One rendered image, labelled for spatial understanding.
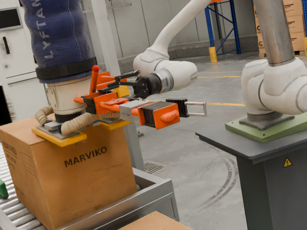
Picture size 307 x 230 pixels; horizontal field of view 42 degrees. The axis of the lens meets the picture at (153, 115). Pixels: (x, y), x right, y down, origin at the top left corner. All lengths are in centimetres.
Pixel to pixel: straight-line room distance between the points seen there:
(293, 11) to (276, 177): 758
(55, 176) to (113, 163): 25
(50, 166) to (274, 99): 90
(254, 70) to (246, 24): 991
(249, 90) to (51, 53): 82
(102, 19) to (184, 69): 328
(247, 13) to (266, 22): 1002
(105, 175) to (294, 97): 82
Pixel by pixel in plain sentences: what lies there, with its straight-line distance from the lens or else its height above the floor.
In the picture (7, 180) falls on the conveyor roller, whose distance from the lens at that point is 269.
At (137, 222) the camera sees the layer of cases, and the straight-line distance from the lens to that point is 167.
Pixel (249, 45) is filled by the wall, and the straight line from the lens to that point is 1149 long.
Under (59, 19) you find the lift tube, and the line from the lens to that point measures 146.
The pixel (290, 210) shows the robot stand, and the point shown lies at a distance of 192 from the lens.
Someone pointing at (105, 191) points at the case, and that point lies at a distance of 175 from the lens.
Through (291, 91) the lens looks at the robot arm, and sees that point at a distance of 154.
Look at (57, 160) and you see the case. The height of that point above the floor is 85.
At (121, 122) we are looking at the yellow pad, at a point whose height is 97.
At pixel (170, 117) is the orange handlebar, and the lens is 100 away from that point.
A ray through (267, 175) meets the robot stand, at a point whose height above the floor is 59.
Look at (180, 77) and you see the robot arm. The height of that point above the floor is 108.
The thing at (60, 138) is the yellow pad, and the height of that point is 98.
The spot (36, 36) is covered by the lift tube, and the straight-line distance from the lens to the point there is 151.
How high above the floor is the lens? 130
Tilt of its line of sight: 13 degrees down
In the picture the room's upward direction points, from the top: 11 degrees counter-clockwise
